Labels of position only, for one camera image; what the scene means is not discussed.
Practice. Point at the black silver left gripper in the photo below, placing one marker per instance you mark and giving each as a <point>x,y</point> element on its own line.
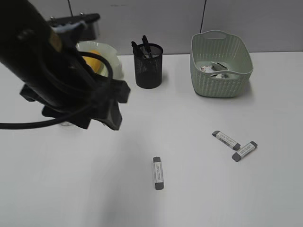
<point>104,107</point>

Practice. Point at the yellow mango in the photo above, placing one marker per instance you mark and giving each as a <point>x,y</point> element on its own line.
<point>95,64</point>

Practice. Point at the clear water bottle green label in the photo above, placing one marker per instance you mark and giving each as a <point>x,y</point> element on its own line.
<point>65,124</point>

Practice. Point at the black marker pen blue label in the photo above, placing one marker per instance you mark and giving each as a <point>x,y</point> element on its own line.
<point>147,46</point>

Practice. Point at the grey white eraser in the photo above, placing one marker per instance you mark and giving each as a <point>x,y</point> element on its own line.
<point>158,173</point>
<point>244,151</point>
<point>227,140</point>

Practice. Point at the white waste paper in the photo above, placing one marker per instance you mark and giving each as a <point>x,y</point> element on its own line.
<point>214,67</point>

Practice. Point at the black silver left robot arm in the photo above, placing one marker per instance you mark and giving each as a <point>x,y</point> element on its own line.
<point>73,86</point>

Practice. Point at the pale green wavy glass plate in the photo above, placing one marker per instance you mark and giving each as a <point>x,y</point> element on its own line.
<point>107,52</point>

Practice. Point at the black mesh pen holder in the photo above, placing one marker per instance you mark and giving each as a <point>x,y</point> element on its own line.
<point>148,71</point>

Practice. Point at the pale green plastic basket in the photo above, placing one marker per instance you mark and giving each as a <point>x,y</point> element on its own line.
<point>219,46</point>

